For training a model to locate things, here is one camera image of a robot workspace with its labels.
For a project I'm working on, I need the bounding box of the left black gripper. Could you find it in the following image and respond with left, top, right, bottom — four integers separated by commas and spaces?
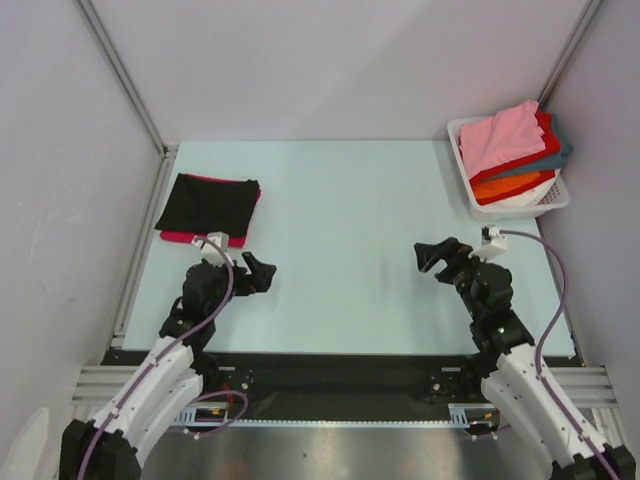
206, 252, 275, 318

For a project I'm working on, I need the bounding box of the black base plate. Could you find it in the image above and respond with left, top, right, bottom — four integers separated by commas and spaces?
101, 349, 584, 422

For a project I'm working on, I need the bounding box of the grey-blue t-shirt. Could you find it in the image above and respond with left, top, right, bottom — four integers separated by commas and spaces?
489, 111, 573, 179

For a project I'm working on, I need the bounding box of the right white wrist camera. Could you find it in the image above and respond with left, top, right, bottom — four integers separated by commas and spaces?
478, 225, 508, 261

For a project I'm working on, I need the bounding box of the aluminium frame post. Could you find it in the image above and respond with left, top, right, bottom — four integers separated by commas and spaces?
73, 0, 168, 158
538, 0, 608, 109

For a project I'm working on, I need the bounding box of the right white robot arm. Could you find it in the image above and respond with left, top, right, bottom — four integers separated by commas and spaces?
414, 236, 637, 479

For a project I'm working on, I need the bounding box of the black t-shirt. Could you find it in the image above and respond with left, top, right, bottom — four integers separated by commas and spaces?
154, 172, 261, 239

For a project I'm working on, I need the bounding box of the left aluminium frame post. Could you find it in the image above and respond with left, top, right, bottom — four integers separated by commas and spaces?
73, 0, 168, 158

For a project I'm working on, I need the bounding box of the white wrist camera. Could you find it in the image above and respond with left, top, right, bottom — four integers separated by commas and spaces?
191, 232, 231, 266
478, 225, 508, 261

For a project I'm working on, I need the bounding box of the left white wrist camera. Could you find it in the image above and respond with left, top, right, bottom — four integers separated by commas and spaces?
191, 232, 231, 266

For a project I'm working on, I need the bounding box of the right aluminium frame post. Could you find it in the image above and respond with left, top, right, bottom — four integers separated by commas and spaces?
538, 0, 608, 109

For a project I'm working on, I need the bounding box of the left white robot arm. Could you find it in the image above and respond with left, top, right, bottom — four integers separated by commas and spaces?
58, 252, 277, 479

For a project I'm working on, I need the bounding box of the red t-shirt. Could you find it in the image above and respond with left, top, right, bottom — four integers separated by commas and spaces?
460, 106, 561, 185

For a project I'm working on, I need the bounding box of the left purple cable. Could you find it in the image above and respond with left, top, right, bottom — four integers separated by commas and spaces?
74, 234, 251, 480

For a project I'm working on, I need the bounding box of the white plastic basket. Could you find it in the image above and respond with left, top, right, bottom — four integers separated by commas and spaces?
447, 117, 570, 221

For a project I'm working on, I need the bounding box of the orange t-shirt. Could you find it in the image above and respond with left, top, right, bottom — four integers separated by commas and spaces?
472, 172, 543, 205

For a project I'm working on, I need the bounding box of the pink t-shirt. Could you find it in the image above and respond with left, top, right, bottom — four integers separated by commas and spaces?
459, 100, 545, 180

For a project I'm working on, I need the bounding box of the white cable duct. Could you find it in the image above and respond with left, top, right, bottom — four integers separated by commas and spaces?
170, 404, 501, 430

